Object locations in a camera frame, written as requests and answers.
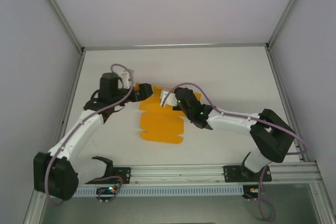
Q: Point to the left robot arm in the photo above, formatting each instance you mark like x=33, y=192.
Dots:
x=76, y=134

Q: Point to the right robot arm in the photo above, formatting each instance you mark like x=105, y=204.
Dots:
x=231, y=124

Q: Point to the small black electronics board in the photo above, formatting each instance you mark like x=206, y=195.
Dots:
x=107, y=190
x=252, y=191

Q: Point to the grey metal base panel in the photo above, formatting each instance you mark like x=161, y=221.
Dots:
x=170, y=211

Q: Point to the wide grooved aluminium mounting rail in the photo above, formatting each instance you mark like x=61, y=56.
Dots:
x=178, y=174

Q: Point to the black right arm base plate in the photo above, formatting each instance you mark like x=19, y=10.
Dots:
x=231, y=174

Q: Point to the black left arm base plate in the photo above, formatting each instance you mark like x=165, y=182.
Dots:
x=123, y=174

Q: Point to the aluminium frame post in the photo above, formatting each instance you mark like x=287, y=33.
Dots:
x=60, y=11
x=287, y=11

